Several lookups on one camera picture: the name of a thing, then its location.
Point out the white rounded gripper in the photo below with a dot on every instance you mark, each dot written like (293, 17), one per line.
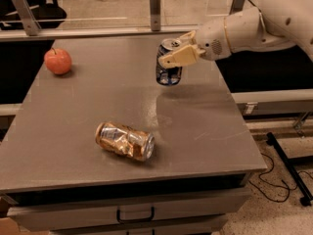
(210, 42)

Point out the blue pepsi can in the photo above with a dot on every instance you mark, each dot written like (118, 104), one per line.
(167, 77)

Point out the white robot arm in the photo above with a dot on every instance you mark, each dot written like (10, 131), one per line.
(272, 25)

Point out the crushed orange soda can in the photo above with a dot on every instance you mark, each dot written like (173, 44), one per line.
(125, 141)

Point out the red apple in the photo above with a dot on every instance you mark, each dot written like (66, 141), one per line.
(58, 61)

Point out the black office chair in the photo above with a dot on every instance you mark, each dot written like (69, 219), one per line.
(47, 12)

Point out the black floor stand bar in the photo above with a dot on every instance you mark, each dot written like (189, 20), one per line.
(307, 197)

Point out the grey cabinet drawer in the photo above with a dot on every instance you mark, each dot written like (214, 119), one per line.
(103, 212)

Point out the middle metal rail bracket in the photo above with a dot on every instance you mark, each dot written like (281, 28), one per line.
(155, 15)

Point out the grey horizontal rail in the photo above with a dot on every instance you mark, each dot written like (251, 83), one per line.
(54, 34)

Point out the left metal rail bracket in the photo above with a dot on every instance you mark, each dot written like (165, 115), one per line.
(29, 23)

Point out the black drawer handle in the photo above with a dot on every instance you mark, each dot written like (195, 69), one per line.
(134, 216)

